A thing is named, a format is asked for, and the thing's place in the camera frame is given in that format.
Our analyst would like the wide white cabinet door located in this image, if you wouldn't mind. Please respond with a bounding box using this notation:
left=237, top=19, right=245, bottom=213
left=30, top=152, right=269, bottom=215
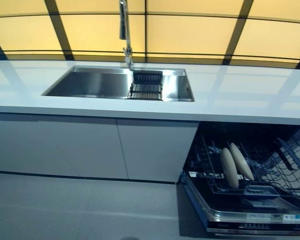
left=0, top=112, right=129, bottom=180

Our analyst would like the stainless steel kitchen sink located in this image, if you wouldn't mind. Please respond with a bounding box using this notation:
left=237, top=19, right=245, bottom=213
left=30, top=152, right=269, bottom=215
left=41, top=65, right=196, bottom=103

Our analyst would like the black dishwasher door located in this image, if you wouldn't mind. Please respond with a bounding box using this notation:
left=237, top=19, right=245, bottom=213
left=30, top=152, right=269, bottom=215
left=177, top=171, right=300, bottom=236

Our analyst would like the beige round ceramic plate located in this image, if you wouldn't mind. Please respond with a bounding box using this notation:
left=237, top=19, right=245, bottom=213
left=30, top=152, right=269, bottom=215
left=229, top=142, right=255, bottom=182
left=219, top=147, right=240, bottom=189

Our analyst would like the chrome pull-down kitchen faucet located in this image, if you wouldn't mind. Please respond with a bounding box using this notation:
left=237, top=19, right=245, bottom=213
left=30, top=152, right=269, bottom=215
left=118, top=0, right=134, bottom=72

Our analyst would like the black sink dish rack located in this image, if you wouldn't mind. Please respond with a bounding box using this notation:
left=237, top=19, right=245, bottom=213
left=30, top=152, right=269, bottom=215
left=126, top=70, right=165, bottom=102

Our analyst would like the built-in dishwasher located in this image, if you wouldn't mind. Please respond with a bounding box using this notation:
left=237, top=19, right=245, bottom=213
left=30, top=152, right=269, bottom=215
left=176, top=120, right=300, bottom=236

